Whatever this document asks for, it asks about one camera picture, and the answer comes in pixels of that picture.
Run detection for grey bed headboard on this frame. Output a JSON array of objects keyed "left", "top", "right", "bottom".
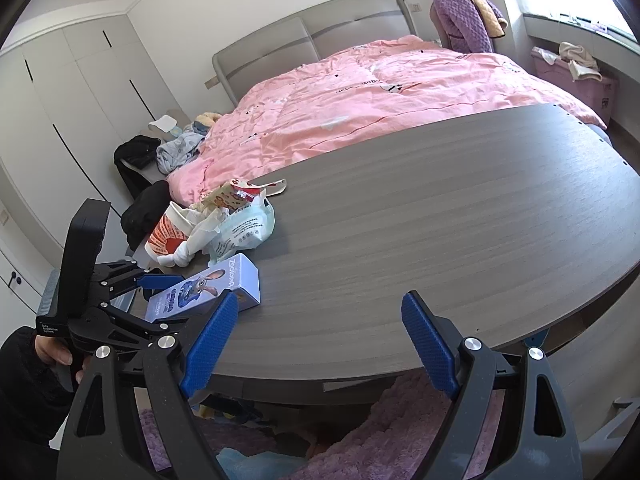
[{"left": 212, "top": 0, "right": 418, "bottom": 108}]

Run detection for black clothing pile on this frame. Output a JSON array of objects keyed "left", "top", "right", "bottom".
[
  {"left": 120, "top": 180, "right": 173, "bottom": 251},
  {"left": 114, "top": 135, "right": 163, "bottom": 196}
]

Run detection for person's left hand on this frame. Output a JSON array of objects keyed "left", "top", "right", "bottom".
[{"left": 32, "top": 332, "right": 86, "bottom": 386}]

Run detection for blue cartoon carton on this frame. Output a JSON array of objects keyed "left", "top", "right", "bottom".
[{"left": 144, "top": 252, "right": 261, "bottom": 323}]

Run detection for beige crumpled cloth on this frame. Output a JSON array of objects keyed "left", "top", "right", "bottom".
[{"left": 559, "top": 41, "right": 603, "bottom": 82}]

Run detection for person's left forearm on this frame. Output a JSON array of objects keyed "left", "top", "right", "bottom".
[{"left": 0, "top": 325, "right": 76, "bottom": 461}]

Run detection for light blue wet wipes pack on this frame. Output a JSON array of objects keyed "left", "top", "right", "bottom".
[{"left": 207, "top": 195, "right": 277, "bottom": 261}]

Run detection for white paper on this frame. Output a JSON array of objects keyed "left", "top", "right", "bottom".
[{"left": 172, "top": 202, "right": 211, "bottom": 226}]

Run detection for yellow plush toy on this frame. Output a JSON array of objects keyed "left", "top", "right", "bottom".
[{"left": 192, "top": 111, "right": 223, "bottom": 133}]

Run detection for purple quilted garment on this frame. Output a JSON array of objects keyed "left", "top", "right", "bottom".
[{"left": 431, "top": 0, "right": 506, "bottom": 55}]

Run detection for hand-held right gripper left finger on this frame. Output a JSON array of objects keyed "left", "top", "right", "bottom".
[{"left": 56, "top": 290, "right": 240, "bottom": 480}]

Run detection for light blue clothes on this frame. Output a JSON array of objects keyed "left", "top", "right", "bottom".
[{"left": 156, "top": 127, "right": 208, "bottom": 176}]

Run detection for pink duvet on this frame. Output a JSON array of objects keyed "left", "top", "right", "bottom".
[{"left": 167, "top": 35, "right": 608, "bottom": 206}]

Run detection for blue cloth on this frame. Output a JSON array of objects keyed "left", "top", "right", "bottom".
[{"left": 215, "top": 447, "right": 306, "bottom": 480}]

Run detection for red and yellow snack wrapper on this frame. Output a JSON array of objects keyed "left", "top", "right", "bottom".
[{"left": 192, "top": 179, "right": 271, "bottom": 211}]

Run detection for white wardrobe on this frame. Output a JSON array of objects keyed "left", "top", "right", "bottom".
[{"left": 0, "top": 12, "right": 188, "bottom": 311}]

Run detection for yellow brown-trimmed garment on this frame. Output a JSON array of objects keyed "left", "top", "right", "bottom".
[{"left": 447, "top": 0, "right": 510, "bottom": 41}]

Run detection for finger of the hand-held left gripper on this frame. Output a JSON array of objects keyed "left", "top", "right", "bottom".
[
  {"left": 92, "top": 257, "right": 186, "bottom": 306},
  {"left": 100, "top": 305, "right": 188, "bottom": 347}
]

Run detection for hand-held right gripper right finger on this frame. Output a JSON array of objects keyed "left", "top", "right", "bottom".
[{"left": 401, "top": 290, "right": 585, "bottom": 480}]

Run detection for twisted white tissue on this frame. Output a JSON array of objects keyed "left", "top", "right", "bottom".
[{"left": 157, "top": 207, "right": 231, "bottom": 267}]

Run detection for clothes on window bench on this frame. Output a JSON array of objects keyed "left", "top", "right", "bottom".
[{"left": 531, "top": 46, "right": 620, "bottom": 128}]

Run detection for red and white paper cup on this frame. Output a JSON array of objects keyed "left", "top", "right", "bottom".
[{"left": 145, "top": 201, "right": 211, "bottom": 267}]

